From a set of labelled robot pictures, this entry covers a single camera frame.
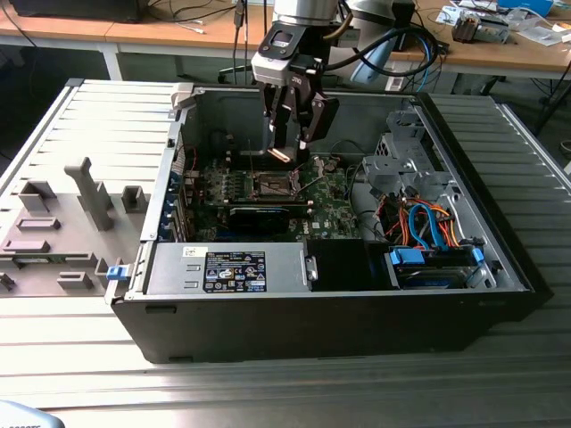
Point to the green RAM stick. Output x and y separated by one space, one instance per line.
31 260

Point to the grey parts rack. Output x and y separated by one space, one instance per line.
67 214

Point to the black graphics card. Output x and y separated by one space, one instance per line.
259 220

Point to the wooden desk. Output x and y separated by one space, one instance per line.
490 55
53 29

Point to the hard disk in blue carrier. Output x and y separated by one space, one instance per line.
424 278

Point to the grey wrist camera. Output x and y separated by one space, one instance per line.
270 67

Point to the grey power supply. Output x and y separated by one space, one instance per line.
178 267

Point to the black upright box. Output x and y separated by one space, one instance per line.
403 13

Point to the black plastic shroud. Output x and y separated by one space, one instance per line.
339 265

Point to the CPU cooler heatsink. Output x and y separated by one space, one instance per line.
465 27

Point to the blue plastic latch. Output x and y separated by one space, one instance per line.
117 273

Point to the CPU socket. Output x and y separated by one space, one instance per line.
272 186

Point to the silver green CPU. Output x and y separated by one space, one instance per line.
281 155

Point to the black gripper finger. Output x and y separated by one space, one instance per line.
278 129
321 116

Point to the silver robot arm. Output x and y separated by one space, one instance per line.
303 11

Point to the green motherboard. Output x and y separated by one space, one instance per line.
330 205

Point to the black flat device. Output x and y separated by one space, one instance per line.
76 9

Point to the blue box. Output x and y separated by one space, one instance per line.
526 5

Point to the grey metal disk bay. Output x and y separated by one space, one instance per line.
392 171

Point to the silver drive unit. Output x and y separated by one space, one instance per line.
493 29

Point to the black metal PC case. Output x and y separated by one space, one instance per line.
312 325

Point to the pale blue teach pendant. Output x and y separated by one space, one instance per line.
22 414

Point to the round coin cell battery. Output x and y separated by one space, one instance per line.
329 166

